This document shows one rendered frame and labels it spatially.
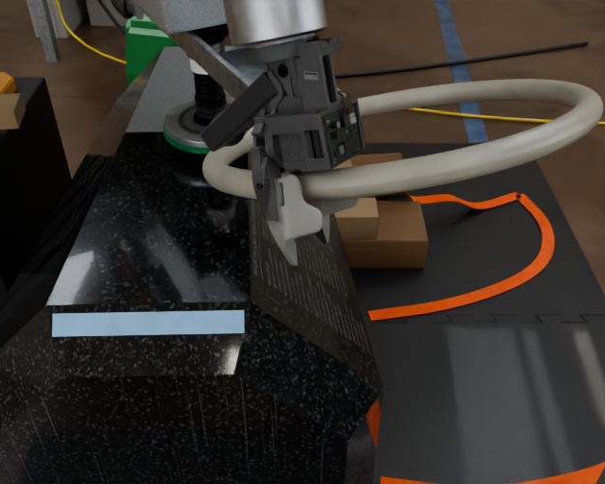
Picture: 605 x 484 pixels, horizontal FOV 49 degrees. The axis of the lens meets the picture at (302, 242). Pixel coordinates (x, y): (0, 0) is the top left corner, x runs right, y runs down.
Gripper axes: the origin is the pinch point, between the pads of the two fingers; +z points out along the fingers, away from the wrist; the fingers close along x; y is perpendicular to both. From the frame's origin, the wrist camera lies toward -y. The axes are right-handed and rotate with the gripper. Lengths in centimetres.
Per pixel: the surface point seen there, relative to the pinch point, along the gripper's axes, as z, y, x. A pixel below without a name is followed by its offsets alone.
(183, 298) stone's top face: 19.1, -40.5, 18.1
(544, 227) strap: 74, -31, 197
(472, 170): -5.7, 17.0, 5.4
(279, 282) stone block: 24, -34, 35
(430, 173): -6.3, 13.9, 2.8
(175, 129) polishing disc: -3, -66, 51
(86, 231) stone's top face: 9, -66, 22
